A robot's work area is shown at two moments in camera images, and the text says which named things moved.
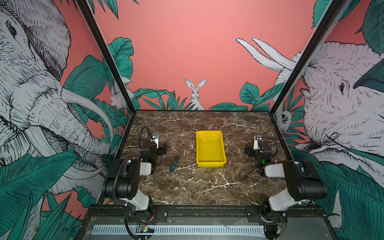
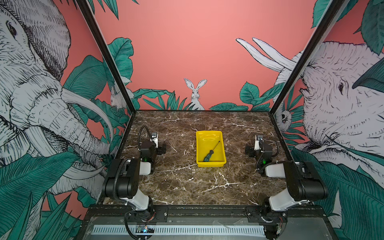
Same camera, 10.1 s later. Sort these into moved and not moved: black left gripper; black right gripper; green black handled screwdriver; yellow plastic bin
Moved: green black handled screwdriver
Not moved: black right gripper; black left gripper; yellow plastic bin
